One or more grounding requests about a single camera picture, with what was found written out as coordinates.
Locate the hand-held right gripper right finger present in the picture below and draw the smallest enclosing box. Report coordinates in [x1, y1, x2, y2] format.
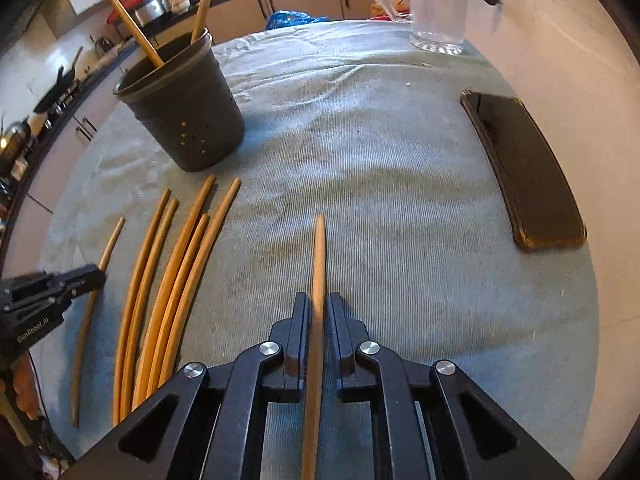
[327, 294, 576, 480]

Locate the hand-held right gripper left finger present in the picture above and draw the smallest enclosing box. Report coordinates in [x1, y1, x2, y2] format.
[60, 292, 311, 480]

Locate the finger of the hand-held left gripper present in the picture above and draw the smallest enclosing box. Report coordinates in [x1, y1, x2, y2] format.
[47, 263, 107, 307]

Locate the black utensil holder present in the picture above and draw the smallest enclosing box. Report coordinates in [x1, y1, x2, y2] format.
[112, 27, 246, 173]

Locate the person's left hand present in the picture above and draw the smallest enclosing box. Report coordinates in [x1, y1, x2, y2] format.
[12, 354, 42, 419]

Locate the steel pot with lid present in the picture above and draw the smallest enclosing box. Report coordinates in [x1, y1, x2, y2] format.
[0, 120, 32, 173]

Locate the black wok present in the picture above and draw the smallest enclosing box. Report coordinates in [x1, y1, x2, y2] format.
[32, 67, 77, 114]

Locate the black smartphone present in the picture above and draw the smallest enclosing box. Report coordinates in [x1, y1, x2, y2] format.
[459, 89, 587, 252]

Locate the silver rice cooker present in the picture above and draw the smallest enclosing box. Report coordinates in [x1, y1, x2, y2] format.
[132, 0, 171, 27]

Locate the red plastic basin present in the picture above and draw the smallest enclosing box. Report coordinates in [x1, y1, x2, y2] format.
[107, 0, 147, 25]

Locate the blue plastic bag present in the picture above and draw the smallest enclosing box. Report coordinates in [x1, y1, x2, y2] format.
[265, 9, 331, 31]

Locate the clear glass mug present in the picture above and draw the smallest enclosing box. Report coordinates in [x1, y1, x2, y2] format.
[376, 0, 471, 56]

